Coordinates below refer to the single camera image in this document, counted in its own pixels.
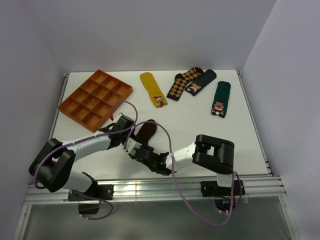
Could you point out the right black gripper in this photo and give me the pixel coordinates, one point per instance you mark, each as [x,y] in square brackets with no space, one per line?
[147,147]

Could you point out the brown striped-cuff sock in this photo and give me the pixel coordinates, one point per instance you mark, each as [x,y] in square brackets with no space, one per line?
[146,132]

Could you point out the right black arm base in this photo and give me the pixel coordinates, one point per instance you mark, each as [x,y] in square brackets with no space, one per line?
[222,195]

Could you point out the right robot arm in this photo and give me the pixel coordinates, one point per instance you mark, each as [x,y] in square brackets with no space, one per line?
[211,153]

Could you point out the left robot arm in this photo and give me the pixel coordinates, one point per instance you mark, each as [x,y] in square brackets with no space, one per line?
[52,168]

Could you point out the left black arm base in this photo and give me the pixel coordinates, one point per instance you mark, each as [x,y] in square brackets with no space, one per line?
[90,202]

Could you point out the orange compartment tray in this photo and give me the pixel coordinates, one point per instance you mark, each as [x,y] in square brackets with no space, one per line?
[91,104]

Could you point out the yellow cartoon sock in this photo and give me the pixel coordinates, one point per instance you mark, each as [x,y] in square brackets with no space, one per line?
[155,94]

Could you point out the brown argyle sock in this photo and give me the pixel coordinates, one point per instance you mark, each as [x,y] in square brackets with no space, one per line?
[181,80]

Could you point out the dark green cartoon sock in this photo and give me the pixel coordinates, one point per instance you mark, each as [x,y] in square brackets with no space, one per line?
[221,99]

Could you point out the navy blue cartoon sock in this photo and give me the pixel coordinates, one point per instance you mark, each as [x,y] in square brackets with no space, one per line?
[197,85]

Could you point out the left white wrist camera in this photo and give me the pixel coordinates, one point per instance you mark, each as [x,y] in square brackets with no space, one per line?
[115,117]

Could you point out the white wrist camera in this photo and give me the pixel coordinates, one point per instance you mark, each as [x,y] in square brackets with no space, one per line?
[131,146]
[115,117]

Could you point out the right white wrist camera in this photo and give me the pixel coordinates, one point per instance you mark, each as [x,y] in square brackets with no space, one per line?
[131,146]

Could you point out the aluminium frame rail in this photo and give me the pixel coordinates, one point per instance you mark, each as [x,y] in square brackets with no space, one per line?
[160,189]

